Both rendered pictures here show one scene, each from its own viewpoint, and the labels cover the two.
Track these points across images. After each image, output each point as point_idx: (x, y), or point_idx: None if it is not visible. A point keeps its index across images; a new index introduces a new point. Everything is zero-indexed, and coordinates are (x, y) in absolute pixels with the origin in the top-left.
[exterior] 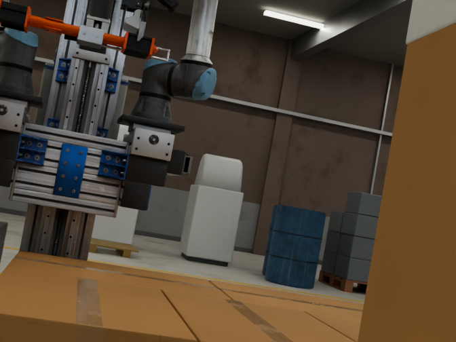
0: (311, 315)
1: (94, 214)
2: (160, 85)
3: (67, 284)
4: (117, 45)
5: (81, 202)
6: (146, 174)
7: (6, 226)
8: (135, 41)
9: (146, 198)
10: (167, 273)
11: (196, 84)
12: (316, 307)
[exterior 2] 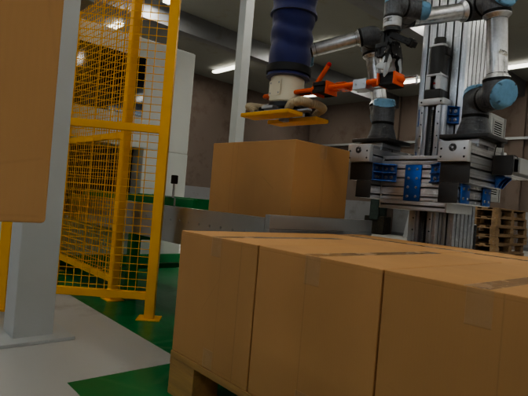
0: (488, 262)
1: (452, 215)
2: (471, 107)
3: (304, 236)
4: None
5: (421, 203)
6: (453, 175)
7: (367, 221)
8: (384, 78)
9: (456, 193)
10: (455, 247)
11: (489, 96)
12: None
